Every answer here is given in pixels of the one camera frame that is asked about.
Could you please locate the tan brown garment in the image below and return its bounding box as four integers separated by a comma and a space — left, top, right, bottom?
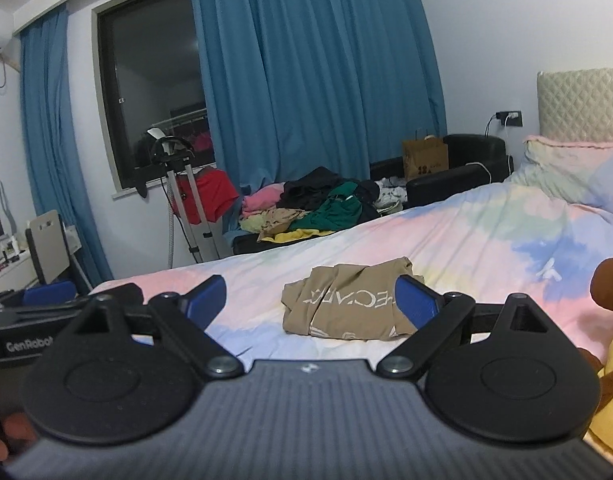
282, 257, 418, 341

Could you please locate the pile of mixed clothes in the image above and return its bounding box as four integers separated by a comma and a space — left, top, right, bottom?
225, 158, 406, 254

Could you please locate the left hand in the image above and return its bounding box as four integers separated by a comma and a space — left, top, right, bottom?
0, 412, 37, 463

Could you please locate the black and white chair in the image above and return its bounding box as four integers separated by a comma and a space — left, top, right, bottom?
26, 209, 93, 292

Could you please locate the white dresser desk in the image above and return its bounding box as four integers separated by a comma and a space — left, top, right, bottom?
0, 250, 38, 292

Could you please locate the blue left curtain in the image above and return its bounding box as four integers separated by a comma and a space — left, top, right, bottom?
20, 6, 112, 286

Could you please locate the blue curtain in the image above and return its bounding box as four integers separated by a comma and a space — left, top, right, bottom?
192, 0, 447, 192
20, 6, 112, 286

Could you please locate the red garment on tripod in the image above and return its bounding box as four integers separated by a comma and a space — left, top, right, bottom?
176, 167, 239, 224

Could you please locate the silver tripod stand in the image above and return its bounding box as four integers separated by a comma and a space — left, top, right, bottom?
147, 127, 221, 263

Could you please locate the brown paper bag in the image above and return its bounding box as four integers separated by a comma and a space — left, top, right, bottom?
402, 130, 448, 181

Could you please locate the black leather sofa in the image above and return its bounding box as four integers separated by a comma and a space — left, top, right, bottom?
233, 133, 515, 255

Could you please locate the yellow plush toy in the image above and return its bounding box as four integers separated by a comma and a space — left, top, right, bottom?
581, 258, 613, 460

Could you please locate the pastel pillow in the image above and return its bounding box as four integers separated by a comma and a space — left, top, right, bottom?
508, 136, 613, 214

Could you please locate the dark window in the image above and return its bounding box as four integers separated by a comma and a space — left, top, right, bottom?
97, 0, 214, 190

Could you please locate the quilted beige headboard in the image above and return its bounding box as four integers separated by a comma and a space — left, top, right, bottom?
536, 68, 613, 143

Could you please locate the blue right curtain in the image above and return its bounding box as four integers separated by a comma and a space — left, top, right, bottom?
192, 0, 447, 192

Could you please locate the wall power socket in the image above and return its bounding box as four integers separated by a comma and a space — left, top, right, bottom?
495, 110, 523, 128

